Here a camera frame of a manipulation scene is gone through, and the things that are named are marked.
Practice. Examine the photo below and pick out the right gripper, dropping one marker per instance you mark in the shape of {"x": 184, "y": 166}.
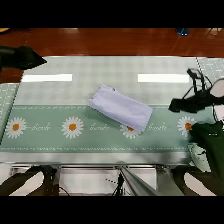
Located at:
{"x": 180, "y": 104}

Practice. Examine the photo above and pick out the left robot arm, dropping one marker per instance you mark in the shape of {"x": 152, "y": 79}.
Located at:
{"x": 20, "y": 57}

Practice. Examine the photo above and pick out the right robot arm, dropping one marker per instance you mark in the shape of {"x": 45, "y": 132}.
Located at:
{"x": 208, "y": 94}

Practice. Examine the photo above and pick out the dark green garment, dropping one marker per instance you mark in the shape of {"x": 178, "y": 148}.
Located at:
{"x": 210, "y": 143}

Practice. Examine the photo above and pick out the white garment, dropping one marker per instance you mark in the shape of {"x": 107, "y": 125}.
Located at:
{"x": 198, "y": 156}

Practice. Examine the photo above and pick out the lavender shirt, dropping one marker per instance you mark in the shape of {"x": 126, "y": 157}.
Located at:
{"x": 121, "y": 106}

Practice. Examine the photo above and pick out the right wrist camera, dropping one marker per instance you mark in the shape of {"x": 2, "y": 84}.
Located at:
{"x": 194, "y": 75}

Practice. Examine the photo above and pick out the silver frame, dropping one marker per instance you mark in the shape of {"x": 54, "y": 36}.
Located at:
{"x": 140, "y": 186}

